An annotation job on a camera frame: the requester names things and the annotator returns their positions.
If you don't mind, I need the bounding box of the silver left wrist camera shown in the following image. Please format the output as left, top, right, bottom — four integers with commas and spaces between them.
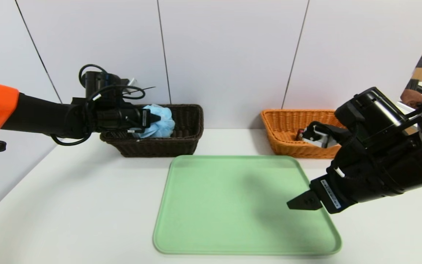
121, 77, 140, 96

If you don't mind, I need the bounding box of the light blue mesh bath loofah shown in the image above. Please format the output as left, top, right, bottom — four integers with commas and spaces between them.
134, 104, 175, 139

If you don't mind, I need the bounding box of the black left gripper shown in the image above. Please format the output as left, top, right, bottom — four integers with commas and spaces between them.
119, 107, 161, 129

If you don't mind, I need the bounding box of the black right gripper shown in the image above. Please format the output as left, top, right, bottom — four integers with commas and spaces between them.
286, 144, 404, 214

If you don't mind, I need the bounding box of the light green plastic tray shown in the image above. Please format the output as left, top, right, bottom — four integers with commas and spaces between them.
153, 155, 342, 256

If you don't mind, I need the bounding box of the brown cloth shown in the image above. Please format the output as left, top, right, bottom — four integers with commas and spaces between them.
400, 89, 422, 109

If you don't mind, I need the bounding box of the dark brown wicker basket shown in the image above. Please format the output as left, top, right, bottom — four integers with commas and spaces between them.
100, 104, 204, 158

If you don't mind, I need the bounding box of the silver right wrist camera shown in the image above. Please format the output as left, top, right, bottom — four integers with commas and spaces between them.
301, 123, 340, 149

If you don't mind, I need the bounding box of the orange wicker basket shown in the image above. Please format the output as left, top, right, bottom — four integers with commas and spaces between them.
261, 109, 347, 159

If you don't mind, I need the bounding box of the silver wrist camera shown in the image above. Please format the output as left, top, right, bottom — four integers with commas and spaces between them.
121, 77, 140, 96
301, 123, 340, 149

